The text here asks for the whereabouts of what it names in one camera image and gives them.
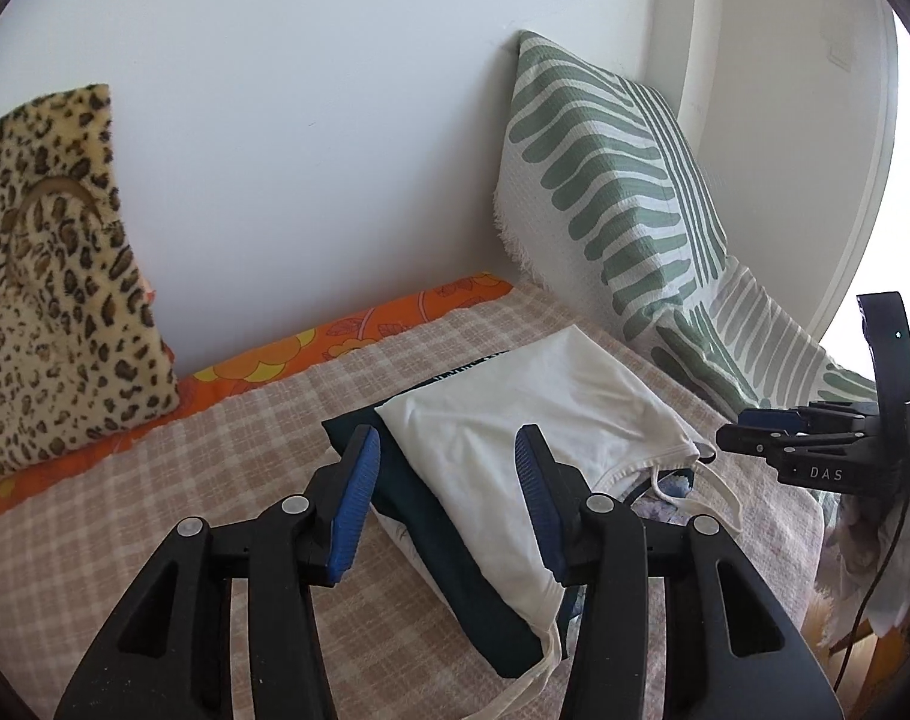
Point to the orange floral bed sheet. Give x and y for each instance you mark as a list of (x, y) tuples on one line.
[(275, 364)]

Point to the white crumpled cloth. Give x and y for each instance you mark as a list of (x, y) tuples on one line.
[(859, 540)]

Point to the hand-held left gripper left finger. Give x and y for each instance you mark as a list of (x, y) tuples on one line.
[(353, 510)]

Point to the white printed folded garment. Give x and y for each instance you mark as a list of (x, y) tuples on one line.
[(402, 534)]

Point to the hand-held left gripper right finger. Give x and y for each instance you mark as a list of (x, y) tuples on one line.
[(533, 491)]

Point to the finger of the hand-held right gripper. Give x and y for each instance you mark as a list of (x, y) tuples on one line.
[(769, 418), (747, 441)]

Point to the green leaf print pillow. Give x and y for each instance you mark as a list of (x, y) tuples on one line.
[(754, 337), (597, 187)]

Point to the dark green folded garment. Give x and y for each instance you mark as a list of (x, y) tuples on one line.
[(425, 540)]

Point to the white camisole top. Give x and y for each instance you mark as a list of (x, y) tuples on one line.
[(462, 450)]

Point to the pink plaid blanket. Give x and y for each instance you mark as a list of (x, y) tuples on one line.
[(162, 465)]

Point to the leopard print plush pillow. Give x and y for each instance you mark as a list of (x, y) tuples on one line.
[(50, 315)]

